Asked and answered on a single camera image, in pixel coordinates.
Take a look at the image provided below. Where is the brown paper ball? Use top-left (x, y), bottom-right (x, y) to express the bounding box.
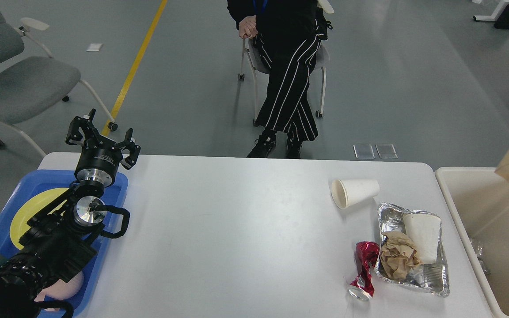
top-left (380, 230), bottom-right (423, 280)

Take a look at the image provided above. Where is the person in black tracksuit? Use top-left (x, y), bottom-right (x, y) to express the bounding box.
top-left (228, 0), bottom-right (327, 159)

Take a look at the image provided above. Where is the crushed red can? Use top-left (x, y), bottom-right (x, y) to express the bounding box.
top-left (348, 241), bottom-right (380, 301)

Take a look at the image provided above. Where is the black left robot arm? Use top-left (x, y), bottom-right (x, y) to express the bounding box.
top-left (0, 109), bottom-right (140, 318)

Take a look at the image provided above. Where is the beige plastic bin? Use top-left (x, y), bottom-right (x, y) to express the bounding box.
top-left (436, 167), bottom-right (509, 318)

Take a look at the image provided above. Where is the white paper cup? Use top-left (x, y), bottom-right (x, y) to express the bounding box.
top-left (331, 179), bottom-right (380, 209)
top-left (403, 213), bottom-right (441, 264)

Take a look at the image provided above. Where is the white chair under person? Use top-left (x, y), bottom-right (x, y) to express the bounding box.
top-left (238, 0), bottom-right (335, 127)

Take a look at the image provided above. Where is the pink plastic mug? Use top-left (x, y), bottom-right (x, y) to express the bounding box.
top-left (34, 272), bottom-right (84, 302)

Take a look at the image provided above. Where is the grey office chair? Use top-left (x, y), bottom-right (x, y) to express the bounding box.
top-left (0, 12), bottom-right (105, 156)

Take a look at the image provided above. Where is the white desk base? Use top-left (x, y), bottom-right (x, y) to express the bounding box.
top-left (473, 0), bottom-right (509, 30)

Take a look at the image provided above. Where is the yellow plastic plate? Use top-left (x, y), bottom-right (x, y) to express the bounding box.
top-left (9, 187), bottom-right (68, 250)

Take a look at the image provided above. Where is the foil wrapper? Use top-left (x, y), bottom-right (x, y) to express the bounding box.
top-left (374, 203), bottom-right (450, 297)

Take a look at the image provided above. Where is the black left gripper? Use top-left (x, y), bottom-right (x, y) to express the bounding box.
top-left (65, 109), bottom-right (141, 187)

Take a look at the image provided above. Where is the blue plastic tray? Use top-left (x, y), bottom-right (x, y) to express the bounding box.
top-left (0, 170), bottom-right (129, 318)

